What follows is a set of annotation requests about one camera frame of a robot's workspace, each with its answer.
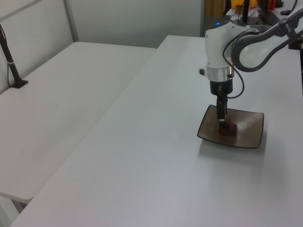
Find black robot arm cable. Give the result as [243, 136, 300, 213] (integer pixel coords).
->
[222, 32, 258, 99]

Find cluttered background desk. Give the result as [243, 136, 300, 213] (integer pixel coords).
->
[223, 0, 303, 27]

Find square brown ceramic plate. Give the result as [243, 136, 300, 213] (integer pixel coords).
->
[196, 104, 265, 150]

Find yellow object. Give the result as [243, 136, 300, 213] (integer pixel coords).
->
[231, 0, 258, 10]

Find grey metal partition post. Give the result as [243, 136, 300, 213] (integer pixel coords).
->
[63, 0, 80, 44]

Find black camera stand pole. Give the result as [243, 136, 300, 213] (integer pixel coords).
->
[0, 23, 29, 89]

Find white side table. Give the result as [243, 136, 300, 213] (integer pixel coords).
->
[0, 41, 157, 204]

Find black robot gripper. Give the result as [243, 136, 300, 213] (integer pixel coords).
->
[209, 79, 234, 130]

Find small dark brown food item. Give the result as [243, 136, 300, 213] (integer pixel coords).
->
[218, 122, 238, 137]

